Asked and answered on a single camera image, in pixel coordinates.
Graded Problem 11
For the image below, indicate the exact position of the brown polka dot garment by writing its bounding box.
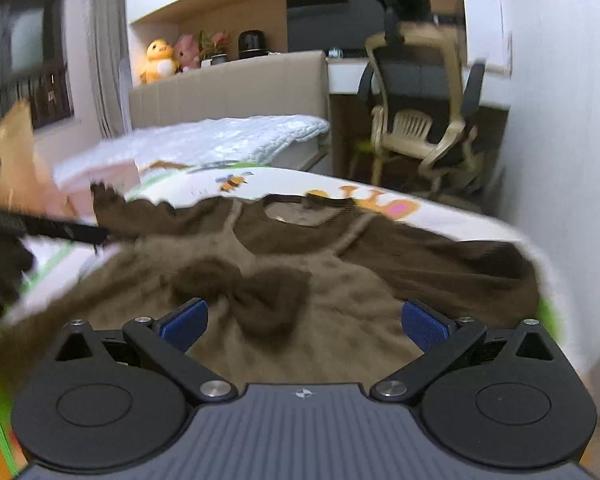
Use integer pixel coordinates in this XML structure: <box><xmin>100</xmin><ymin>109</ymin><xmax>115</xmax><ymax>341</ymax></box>
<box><xmin>0</xmin><ymin>184</ymin><xmax>540</xmax><ymax>387</ymax></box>

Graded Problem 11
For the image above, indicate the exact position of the colourful cartoon play mat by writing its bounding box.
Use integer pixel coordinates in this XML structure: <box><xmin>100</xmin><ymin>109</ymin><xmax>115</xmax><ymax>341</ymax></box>
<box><xmin>10</xmin><ymin>169</ymin><xmax>595</xmax><ymax>479</ymax></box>

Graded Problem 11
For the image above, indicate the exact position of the brown paper bag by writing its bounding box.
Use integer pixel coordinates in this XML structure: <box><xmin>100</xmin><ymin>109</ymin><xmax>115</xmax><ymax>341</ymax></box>
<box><xmin>0</xmin><ymin>101</ymin><xmax>76</xmax><ymax>219</ymax></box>

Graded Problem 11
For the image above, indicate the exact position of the pink gift box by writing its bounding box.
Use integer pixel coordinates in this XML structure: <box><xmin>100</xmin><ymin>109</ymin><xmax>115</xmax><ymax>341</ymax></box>
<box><xmin>45</xmin><ymin>160</ymin><xmax>140</xmax><ymax>219</ymax></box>

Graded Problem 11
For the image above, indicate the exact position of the yellow duck plush toy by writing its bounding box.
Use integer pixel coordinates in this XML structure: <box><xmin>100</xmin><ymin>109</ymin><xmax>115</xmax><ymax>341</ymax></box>
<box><xmin>140</xmin><ymin>39</ymin><xmax>178</xmax><ymax>84</ymax></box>

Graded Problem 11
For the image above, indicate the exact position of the pink plush toy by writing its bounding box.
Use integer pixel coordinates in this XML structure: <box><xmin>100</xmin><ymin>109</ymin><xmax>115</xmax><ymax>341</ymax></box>
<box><xmin>173</xmin><ymin>35</ymin><xmax>200</xmax><ymax>72</ymax></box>

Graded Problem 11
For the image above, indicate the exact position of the white quilted mattress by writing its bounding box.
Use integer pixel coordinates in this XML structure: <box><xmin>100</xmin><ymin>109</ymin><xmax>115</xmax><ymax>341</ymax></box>
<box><xmin>53</xmin><ymin>115</ymin><xmax>329</xmax><ymax>182</ymax></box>

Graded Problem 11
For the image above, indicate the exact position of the beige mesh office chair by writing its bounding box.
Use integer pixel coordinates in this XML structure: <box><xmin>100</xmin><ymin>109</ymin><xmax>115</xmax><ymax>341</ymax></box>
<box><xmin>358</xmin><ymin>14</ymin><xmax>486</xmax><ymax>198</ymax></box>

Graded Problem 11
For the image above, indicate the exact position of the potted pink flower plant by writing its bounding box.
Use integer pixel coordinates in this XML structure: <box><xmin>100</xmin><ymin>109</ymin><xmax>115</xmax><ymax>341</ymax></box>
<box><xmin>197</xmin><ymin>30</ymin><xmax>230</xmax><ymax>62</ymax></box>

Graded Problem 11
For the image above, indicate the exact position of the white desk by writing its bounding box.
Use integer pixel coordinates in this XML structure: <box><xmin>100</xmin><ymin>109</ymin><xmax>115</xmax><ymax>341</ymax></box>
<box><xmin>327</xmin><ymin>58</ymin><xmax>512</xmax><ymax>110</ymax></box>

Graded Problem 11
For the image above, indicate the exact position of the black round appliance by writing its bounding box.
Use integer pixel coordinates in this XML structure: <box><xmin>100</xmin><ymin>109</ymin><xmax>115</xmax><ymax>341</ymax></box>
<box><xmin>238</xmin><ymin>29</ymin><xmax>268</xmax><ymax>60</ymax></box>

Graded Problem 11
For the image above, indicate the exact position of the beige upholstered headboard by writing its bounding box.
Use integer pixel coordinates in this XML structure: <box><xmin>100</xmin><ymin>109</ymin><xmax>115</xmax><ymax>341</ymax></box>
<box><xmin>129</xmin><ymin>51</ymin><xmax>329</xmax><ymax>129</ymax></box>

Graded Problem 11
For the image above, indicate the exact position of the black computer monitor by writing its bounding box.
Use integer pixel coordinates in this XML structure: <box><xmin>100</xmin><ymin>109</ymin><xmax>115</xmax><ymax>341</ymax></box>
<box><xmin>285</xmin><ymin>0</ymin><xmax>432</xmax><ymax>53</ymax></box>

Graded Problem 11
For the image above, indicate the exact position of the white paper on wall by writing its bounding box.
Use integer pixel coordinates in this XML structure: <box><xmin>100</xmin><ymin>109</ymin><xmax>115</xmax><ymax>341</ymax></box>
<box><xmin>462</xmin><ymin>0</ymin><xmax>513</xmax><ymax>76</ymax></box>

